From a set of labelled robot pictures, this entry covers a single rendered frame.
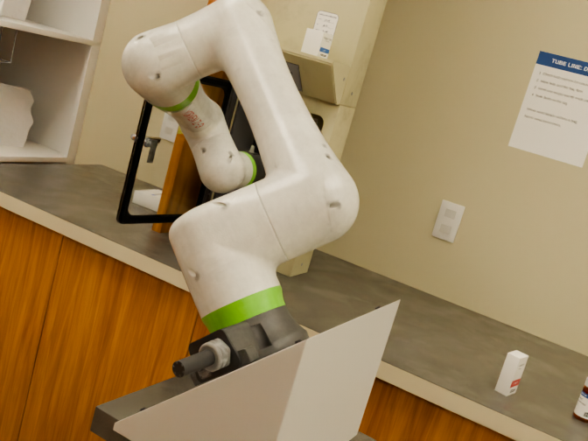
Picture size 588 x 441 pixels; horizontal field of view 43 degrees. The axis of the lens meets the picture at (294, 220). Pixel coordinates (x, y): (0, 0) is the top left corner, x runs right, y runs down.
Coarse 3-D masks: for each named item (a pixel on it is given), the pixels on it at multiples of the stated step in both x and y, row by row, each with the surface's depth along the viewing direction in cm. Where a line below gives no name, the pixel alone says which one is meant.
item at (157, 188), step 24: (216, 96) 199; (168, 120) 187; (144, 144) 183; (168, 144) 190; (144, 168) 186; (168, 168) 193; (192, 168) 201; (144, 192) 189; (168, 192) 196; (192, 192) 205
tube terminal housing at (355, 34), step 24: (264, 0) 199; (288, 0) 196; (312, 0) 193; (336, 0) 190; (360, 0) 187; (384, 0) 194; (288, 24) 196; (312, 24) 193; (360, 24) 188; (336, 48) 191; (360, 48) 191; (360, 72) 196; (336, 120) 193; (336, 144) 198; (288, 264) 201
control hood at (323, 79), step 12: (288, 48) 185; (288, 60) 187; (300, 60) 184; (312, 60) 182; (324, 60) 180; (300, 72) 187; (312, 72) 185; (324, 72) 183; (336, 72) 183; (348, 72) 189; (312, 84) 188; (324, 84) 186; (336, 84) 185; (312, 96) 192; (324, 96) 190; (336, 96) 188
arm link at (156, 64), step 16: (144, 32) 134; (160, 32) 133; (176, 32) 132; (128, 48) 134; (144, 48) 132; (160, 48) 132; (176, 48) 132; (128, 64) 133; (144, 64) 132; (160, 64) 132; (176, 64) 132; (192, 64) 133; (128, 80) 135; (144, 80) 133; (160, 80) 133; (176, 80) 134; (192, 80) 137; (144, 96) 138; (160, 96) 137; (176, 96) 140; (192, 96) 147
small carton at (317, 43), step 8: (312, 32) 185; (320, 32) 184; (304, 40) 186; (312, 40) 185; (320, 40) 184; (328, 40) 186; (304, 48) 186; (312, 48) 185; (320, 48) 184; (328, 48) 187; (320, 56) 186
